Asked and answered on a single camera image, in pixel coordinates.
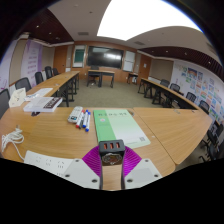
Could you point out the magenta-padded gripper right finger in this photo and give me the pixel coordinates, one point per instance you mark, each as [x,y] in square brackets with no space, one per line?
[143,173]

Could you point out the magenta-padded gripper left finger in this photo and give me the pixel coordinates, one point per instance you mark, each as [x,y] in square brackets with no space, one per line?
[81,173]

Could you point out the black cube charger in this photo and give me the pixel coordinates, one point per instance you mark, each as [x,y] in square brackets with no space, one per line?
[111,153]

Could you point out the white power strip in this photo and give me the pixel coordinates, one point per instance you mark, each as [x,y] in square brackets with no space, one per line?
[43,161]

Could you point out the green and white booklet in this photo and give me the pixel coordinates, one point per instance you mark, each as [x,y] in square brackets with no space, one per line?
[120,126]

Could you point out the red marker pen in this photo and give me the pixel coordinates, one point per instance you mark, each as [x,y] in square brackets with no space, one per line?
[79,120]

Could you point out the thick white book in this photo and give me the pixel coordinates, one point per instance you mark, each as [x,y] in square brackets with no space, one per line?
[41,104]

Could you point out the long wooden conference table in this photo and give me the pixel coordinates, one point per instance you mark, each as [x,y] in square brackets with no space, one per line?
[166,91]
[58,80]

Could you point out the white paper sheets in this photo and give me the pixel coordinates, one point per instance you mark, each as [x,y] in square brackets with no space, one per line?
[41,92]

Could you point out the black desk chair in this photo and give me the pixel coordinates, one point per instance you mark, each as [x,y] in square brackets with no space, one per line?
[94,77]

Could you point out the white paper bag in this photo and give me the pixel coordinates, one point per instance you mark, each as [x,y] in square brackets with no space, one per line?
[17,97]

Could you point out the small wooden side table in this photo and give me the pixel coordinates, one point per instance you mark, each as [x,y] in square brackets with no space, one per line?
[132,74]

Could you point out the wooden presenter desk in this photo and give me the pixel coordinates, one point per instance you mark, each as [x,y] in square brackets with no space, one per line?
[101,72]

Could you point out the brown wooden door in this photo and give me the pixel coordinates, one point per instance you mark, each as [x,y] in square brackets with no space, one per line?
[60,59]
[145,68]

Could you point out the ceiling air vent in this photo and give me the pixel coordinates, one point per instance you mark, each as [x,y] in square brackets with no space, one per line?
[83,33]
[139,42]

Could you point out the large bright ceiling light panel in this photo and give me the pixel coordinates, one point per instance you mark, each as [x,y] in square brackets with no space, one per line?
[143,18]

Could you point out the colourful wall posters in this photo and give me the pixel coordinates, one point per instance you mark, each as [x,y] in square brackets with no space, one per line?
[203,86]

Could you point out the white wall board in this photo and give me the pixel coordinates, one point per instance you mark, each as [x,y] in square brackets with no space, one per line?
[129,60]

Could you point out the green wall board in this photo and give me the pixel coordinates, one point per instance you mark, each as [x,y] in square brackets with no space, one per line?
[79,56]

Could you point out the large black wall screen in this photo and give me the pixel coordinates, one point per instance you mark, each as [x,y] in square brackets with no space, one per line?
[105,57]

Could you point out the white and purple wall banner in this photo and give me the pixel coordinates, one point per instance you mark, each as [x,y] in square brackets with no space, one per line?
[6,66]

